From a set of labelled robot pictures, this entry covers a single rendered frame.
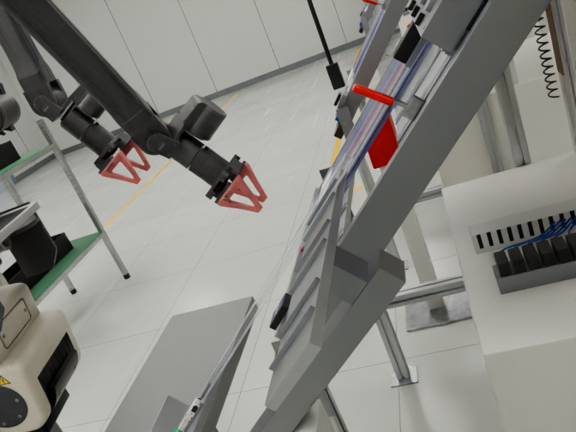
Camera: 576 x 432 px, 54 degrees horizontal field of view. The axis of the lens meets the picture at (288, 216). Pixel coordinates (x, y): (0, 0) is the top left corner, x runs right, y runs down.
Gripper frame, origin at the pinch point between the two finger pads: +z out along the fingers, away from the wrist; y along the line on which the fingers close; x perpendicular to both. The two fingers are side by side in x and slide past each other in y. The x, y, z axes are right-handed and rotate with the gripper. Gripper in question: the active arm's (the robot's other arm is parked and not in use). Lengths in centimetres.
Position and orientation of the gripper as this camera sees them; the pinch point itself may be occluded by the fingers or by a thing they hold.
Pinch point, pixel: (259, 202)
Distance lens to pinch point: 107.5
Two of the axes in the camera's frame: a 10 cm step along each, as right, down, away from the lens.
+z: 8.1, 5.8, 1.3
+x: -5.7, 7.1, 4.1
